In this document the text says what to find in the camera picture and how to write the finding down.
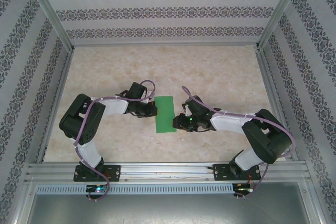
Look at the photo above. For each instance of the green paper sheet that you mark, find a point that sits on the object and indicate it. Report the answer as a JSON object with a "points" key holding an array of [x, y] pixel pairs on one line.
{"points": [[165, 113]]}

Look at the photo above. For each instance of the aluminium mounting rail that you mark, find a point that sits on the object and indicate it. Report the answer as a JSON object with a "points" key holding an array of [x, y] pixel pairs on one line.
{"points": [[168, 172]]}

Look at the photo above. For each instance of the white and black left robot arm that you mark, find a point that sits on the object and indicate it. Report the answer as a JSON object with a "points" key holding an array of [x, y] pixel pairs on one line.
{"points": [[81, 121]]}

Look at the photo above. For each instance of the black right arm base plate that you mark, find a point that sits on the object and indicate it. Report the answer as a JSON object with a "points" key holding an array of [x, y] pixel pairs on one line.
{"points": [[221, 172]]}

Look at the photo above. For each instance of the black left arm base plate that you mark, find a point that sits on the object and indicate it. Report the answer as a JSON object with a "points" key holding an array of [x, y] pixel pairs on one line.
{"points": [[114, 172]]}

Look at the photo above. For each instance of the aluminium frame post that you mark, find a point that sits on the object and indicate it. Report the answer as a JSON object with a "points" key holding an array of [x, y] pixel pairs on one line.
{"points": [[279, 11], [51, 11]]}

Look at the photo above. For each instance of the grey sheet metal tray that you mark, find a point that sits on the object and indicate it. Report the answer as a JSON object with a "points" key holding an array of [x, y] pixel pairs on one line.
{"points": [[168, 211]]}

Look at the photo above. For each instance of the aluminium side rail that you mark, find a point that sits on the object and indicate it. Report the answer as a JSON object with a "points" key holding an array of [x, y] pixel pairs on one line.
{"points": [[275, 103], [57, 103]]}

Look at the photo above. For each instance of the aluminium wall base bar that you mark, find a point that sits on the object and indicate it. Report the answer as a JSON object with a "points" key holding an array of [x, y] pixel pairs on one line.
{"points": [[165, 43]]}

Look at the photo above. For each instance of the controller board with green light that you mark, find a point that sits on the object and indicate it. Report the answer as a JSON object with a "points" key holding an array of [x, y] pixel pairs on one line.
{"points": [[242, 189], [98, 189]]}

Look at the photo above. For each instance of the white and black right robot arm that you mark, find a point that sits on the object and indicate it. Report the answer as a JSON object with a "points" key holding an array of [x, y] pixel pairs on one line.
{"points": [[267, 140]]}

